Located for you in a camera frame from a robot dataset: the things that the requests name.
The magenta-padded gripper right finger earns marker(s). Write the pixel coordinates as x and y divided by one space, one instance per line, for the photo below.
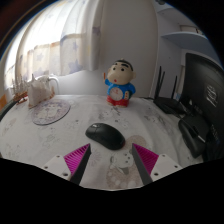
148 159

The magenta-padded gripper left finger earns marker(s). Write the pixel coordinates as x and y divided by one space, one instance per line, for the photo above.
75 158

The black computer mouse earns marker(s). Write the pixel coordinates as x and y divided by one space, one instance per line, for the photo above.
106 135

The round purple printed mouse pad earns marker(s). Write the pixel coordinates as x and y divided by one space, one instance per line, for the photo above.
50 112

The white printed tablecloth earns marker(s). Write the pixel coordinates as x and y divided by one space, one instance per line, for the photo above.
83 110

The black monitor stand base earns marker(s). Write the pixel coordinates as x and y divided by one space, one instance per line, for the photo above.
193 135

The large white conch shell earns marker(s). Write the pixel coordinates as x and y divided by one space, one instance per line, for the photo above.
39 91

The white radiator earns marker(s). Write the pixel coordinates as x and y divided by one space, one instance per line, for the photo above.
55 83

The cartoon boy clock figurine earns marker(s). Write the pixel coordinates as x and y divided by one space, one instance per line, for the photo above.
119 85

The wooden model sailing ship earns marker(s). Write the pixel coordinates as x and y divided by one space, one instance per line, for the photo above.
20 91

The black computer monitor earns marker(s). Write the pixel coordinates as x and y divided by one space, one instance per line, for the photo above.
205 86

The white star-print curtain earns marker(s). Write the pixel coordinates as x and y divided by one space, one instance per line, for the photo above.
56 43

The white wall shelf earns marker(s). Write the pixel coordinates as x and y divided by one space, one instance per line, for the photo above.
186 38

